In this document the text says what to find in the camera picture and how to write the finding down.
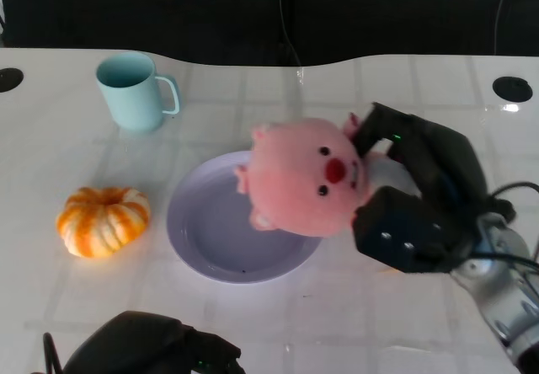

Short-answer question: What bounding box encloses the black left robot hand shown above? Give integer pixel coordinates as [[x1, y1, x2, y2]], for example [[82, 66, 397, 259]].
[[62, 310, 245, 374]]

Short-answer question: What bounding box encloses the black round cable grommet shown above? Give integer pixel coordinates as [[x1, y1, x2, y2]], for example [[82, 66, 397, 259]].
[[492, 76, 533, 104], [0, 67, 24, 93]]

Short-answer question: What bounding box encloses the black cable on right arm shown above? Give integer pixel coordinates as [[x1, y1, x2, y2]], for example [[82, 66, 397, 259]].
[[467, 181, 539, 274]]

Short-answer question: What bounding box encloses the orange white striped pumpkin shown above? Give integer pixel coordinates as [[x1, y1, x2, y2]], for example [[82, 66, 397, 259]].
[[55, 186, 151, 259]]

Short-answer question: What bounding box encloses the thin grey hanging cable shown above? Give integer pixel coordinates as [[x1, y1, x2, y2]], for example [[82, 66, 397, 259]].
[[277, 0, 304, 67], [493, 0, 519, 57]]

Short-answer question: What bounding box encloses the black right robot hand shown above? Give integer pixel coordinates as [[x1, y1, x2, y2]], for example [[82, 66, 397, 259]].
[[352, 102, 517, 275]]

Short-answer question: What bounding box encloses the light blue plastic mug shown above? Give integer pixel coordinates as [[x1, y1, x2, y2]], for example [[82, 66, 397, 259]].
[[94, 51, 182, 134]]

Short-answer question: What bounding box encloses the lavender plastic plate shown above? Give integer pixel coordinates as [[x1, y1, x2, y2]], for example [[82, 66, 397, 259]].
[[166, 151, 323, 285]]

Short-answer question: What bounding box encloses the black cable at left hand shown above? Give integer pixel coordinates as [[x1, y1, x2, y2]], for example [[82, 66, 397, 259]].
[[42, 332, 64, 374]]

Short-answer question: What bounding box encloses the pink plush beaver doll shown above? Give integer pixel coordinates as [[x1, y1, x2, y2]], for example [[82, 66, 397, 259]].
[[233, 112, 418, 238]]

